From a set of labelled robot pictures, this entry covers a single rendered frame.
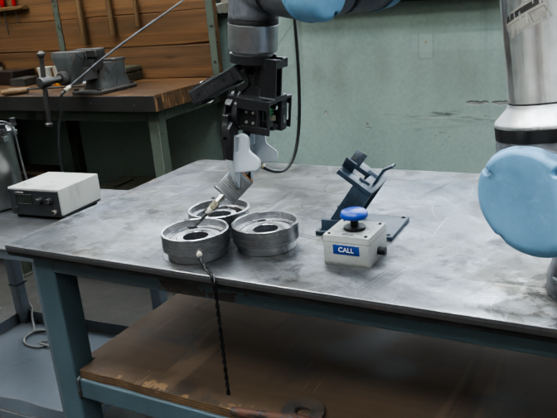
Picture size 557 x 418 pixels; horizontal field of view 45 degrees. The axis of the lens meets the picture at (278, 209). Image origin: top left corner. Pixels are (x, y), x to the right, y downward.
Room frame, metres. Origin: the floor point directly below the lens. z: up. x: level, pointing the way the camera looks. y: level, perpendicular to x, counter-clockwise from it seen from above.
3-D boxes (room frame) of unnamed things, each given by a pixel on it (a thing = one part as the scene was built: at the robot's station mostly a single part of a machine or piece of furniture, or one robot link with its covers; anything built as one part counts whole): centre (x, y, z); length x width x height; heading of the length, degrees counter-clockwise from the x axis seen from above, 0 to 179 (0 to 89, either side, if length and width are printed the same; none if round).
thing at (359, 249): (0.91, -0.11, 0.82); 0.08 x 0.07 x 0.05; 60
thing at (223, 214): (1.08, 0.10, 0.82); 0.10 x 0.10 x 0.04
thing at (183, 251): (0.98, 0.13, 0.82); 0.10 x 0.10 x 0.04
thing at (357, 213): (0.91, -0.11, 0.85); 0.04 x 0.04 x 0.05
